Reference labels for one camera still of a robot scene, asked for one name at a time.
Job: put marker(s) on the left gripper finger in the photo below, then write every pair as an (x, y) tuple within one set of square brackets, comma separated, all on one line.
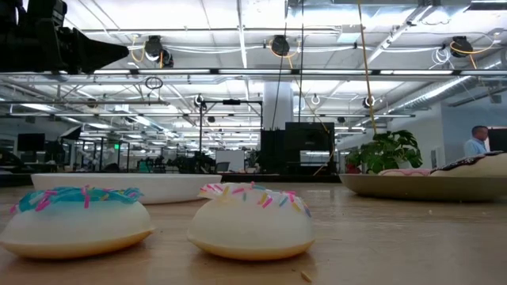
[(99, 51)]

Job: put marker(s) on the blue-iced sprinkled donut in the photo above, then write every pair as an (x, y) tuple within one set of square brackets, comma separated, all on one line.
[(75, 229)]

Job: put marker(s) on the white-iced sprinkled donut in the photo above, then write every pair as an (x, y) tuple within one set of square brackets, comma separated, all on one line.
[(249, 229)]

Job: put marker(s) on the pale pink-iced donut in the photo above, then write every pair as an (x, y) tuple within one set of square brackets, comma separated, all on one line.
[(404, 172)]

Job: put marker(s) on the chocolate-iced donut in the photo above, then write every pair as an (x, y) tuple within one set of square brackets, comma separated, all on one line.
[(475, 168)]

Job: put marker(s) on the small black ceiling reel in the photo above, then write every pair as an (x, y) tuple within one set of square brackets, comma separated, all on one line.
[(368, 102), (199, 101)]

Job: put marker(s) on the long ceiling light strip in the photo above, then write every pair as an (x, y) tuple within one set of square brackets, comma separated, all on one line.
[(253, 72)]

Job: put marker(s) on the white plate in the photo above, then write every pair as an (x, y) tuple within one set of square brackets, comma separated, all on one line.
[(174, 190)]

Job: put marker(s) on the white board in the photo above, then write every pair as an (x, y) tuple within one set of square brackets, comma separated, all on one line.
[(229, 160)]

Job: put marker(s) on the white building column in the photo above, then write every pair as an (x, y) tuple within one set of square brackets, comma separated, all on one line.
[(277, 103)]

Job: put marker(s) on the black cabinet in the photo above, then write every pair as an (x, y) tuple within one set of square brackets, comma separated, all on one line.
[(305, 138)]

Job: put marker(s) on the potted green plant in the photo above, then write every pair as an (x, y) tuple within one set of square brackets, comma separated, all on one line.
[(386, 152)]

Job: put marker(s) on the orange sprinkle crumb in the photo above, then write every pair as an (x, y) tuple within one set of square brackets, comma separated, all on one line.
[(306, 276)]

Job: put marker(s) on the tan plate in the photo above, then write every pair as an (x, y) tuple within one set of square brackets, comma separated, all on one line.
[(420, 188)]

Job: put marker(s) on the person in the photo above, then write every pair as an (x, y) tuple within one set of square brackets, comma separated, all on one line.
[(475, 144)]

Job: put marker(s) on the dark wall monitor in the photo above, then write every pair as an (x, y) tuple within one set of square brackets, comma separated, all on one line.
[(31, 141)]

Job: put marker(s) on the black metal frame stand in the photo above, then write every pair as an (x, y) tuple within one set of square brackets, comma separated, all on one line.
[(201, 126)]

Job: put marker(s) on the silver ventilation duct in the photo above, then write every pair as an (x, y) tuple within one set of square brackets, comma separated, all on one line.
[(431, 93)]

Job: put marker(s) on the dark monitor with white frame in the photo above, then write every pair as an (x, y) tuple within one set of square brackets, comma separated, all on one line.
[(498, 140)]

